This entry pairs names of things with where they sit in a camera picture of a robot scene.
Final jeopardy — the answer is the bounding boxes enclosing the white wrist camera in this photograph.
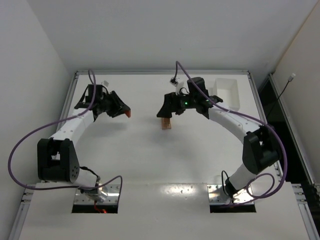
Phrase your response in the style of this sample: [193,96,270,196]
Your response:
[169,77,185,95]
[101,80,109,88]

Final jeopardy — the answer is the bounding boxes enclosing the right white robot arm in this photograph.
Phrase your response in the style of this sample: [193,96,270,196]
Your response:
[156,77,283,198]

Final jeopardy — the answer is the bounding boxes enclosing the red-brown triangle block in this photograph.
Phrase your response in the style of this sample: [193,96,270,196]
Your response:
[124,110,131,118]

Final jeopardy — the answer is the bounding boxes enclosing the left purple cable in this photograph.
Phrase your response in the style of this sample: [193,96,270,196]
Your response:
[7,69,123,198]

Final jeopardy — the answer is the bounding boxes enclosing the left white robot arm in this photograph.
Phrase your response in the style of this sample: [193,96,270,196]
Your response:
[37,84,131,200]

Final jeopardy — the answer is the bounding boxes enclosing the white plastic box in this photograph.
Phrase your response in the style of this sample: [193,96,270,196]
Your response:
[212,78,240,112]

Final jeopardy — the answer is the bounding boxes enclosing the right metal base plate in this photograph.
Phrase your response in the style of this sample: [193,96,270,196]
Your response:
[207,184,254,207]

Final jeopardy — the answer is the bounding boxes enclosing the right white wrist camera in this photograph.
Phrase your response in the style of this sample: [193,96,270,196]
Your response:
[169,77,185,95]

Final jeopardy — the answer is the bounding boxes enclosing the purple cable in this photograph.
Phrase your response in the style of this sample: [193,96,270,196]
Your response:
[7,69,123,198]
[171,60,288,207]

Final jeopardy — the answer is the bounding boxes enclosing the metal base plate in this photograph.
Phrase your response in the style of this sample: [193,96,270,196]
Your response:
[207,184,254,207]
[73,184,120,205]

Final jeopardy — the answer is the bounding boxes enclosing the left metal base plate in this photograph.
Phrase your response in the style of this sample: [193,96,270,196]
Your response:
[73,184,120,205]

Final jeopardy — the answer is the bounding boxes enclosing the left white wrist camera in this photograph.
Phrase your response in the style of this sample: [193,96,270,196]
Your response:
[101,80,109,88]

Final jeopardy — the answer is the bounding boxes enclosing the black cable white plug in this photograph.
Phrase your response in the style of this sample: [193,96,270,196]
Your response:
[276,73,296,101]

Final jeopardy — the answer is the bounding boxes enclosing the light wood numbered plank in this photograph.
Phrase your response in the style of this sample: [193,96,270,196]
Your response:
[161,124,172,130]

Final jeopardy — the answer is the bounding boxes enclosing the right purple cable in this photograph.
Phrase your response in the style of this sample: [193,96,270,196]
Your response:
[171,60,288,207]

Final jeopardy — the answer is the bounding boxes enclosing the red-brown arch block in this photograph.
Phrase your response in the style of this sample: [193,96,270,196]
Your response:
[161,118,171,125]

